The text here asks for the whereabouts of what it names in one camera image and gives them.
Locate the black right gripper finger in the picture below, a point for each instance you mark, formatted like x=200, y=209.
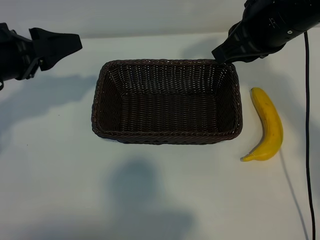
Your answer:
x=226, y=43
x=232, y=57

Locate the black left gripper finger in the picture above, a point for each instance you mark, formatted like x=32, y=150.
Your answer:
x=55, y=41
x=53, y=57

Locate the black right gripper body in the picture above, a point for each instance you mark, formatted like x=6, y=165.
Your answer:
x=256, y=35

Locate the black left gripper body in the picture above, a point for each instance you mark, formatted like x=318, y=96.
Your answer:
x=15, y=57

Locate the yellow banana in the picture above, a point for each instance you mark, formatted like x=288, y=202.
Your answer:
x=271, y=120

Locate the dark brown wicker basket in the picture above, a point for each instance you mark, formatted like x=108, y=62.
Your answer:
x=170, y=112

